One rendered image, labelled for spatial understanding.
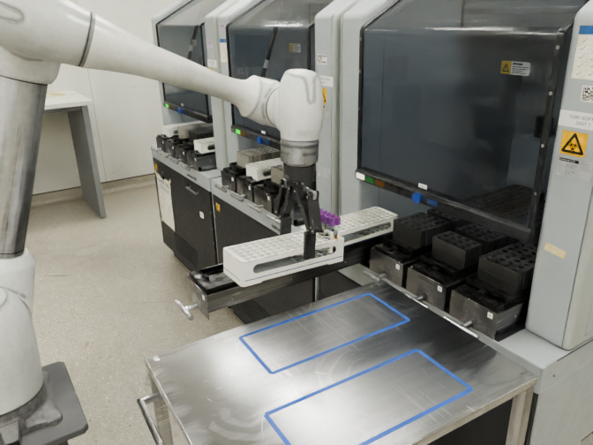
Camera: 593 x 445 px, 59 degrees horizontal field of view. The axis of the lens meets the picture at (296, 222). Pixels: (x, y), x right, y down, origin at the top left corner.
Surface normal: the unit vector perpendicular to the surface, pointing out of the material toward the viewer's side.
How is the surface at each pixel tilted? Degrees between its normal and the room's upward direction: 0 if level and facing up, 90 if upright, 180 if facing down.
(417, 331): 0
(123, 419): 0
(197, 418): 0
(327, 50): 90
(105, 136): 90
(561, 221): 90
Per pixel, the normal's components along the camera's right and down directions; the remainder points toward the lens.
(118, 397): -0.03, -0.93
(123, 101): 0.55, 0.30
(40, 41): 0.25, 0.71
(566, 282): -0.84, 0.22
